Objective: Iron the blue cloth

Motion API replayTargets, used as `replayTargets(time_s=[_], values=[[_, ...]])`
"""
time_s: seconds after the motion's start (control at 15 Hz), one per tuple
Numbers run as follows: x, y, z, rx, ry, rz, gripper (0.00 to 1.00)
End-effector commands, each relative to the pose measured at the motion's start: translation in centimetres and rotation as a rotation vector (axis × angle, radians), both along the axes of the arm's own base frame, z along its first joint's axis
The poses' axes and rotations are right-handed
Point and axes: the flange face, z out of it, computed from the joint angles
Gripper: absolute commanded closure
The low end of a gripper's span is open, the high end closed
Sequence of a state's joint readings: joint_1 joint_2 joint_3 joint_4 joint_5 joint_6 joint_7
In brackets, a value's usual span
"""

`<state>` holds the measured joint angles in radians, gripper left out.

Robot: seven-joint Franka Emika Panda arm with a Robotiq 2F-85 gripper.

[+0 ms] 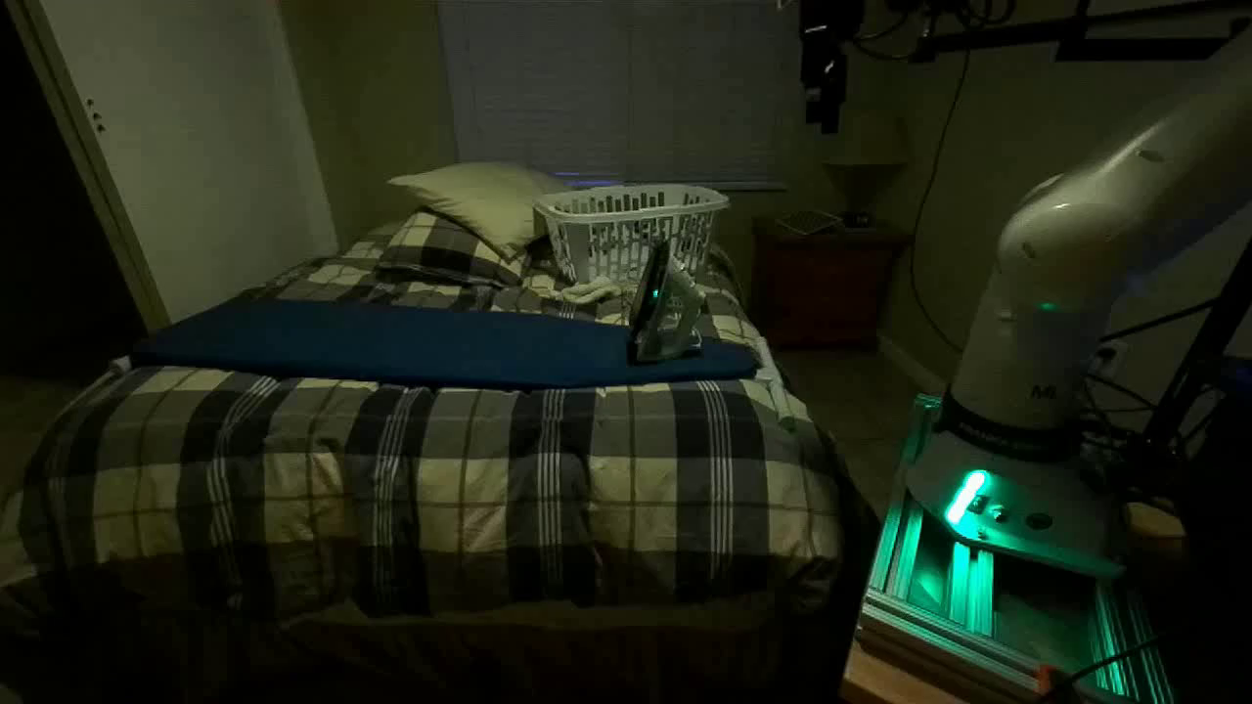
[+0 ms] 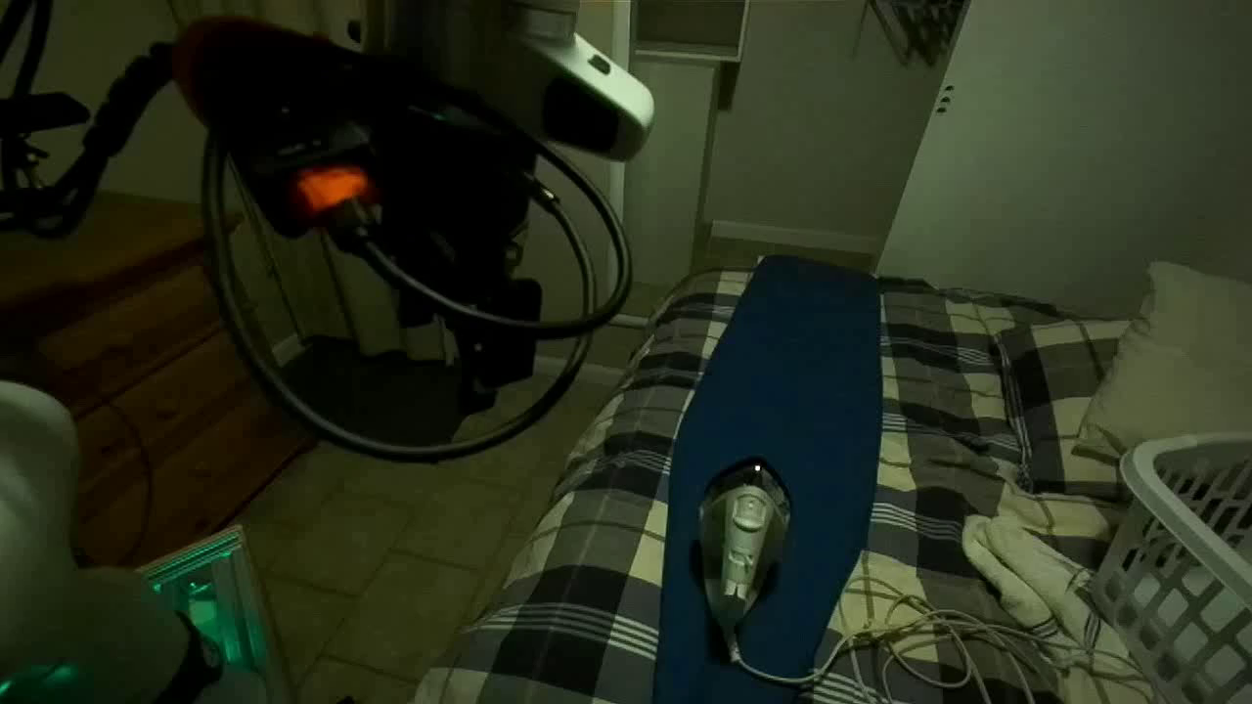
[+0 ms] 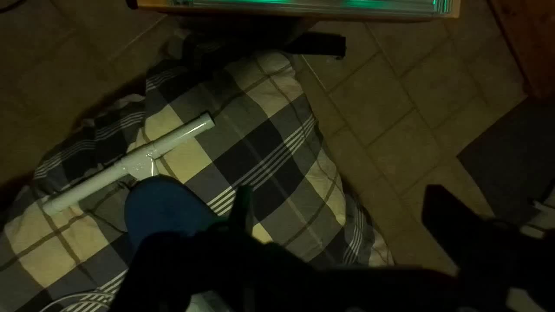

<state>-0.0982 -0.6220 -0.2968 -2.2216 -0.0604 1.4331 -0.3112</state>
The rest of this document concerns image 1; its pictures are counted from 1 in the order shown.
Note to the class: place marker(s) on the white clothes iron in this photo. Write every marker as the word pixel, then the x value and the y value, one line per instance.
pixel 657 315

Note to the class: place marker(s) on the blue cloth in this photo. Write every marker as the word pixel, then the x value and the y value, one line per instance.
pixel 392 340

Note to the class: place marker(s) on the plaid bed comforter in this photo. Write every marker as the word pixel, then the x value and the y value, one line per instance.
pixel 392 472

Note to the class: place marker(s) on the small table lamp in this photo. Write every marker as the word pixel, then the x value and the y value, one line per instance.
pixel 860 180

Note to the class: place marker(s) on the cream pillow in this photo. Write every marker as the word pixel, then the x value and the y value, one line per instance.
pixel 484 195

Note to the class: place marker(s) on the plaid pillow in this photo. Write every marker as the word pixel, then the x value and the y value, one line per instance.
pixel 437 246

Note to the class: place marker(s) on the black metal mount bar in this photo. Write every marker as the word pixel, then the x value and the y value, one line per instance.
pixel 1107 34

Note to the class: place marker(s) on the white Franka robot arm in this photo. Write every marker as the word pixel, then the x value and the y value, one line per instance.
pixel 1080 261

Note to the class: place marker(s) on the white door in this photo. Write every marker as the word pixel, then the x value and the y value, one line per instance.
pixel 195 159

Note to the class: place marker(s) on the black overhead camera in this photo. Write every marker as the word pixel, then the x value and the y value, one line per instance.
pixel 821 64

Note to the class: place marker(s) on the wooden nightstand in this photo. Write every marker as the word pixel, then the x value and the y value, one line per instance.
pixel 821 288

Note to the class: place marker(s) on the white plastic laundry basket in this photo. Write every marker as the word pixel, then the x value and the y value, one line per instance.
pixel 613 228

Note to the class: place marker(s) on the window blind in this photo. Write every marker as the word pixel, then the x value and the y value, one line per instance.
pixel 613 92

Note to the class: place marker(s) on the black tripod stand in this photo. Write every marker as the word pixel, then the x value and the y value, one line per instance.
pixel 1207 352

